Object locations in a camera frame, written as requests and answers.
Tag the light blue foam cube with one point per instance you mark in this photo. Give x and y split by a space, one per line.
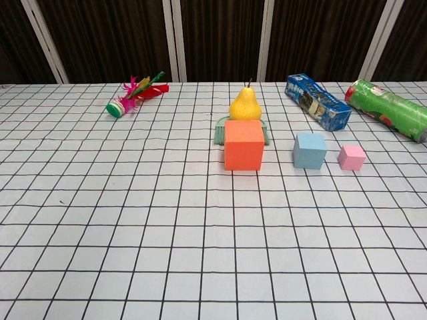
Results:
308 153

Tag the small pink foam cube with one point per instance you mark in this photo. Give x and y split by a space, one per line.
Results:
350 160

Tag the orange foam cube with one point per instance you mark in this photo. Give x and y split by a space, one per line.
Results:
243 153

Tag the yellow pear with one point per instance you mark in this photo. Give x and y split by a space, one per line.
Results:
245 106

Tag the white black-grid tablecloth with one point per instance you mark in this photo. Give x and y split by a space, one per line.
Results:
133 233

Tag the colourful feather shuttlecock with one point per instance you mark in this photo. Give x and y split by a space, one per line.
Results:
116 108

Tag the blue cookie box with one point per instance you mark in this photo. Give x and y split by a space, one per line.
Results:
320 103

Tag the green chips can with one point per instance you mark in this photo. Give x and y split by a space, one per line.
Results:
393 110

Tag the dark folding screen white frame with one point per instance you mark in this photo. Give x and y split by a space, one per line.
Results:
100 33

